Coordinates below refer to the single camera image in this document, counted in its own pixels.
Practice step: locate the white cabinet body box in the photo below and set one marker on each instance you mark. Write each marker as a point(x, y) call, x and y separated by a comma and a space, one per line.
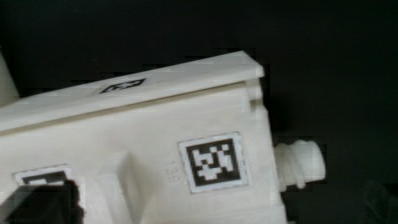
point(137, 88)

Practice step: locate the white cabinet door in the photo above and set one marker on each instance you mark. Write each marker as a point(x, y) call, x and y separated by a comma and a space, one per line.
point(169, 159)

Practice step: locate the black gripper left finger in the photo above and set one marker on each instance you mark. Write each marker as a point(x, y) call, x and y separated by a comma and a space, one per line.
point(43, 204)

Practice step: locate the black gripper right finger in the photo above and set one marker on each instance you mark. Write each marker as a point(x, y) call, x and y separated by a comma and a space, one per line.
point(380, 203)

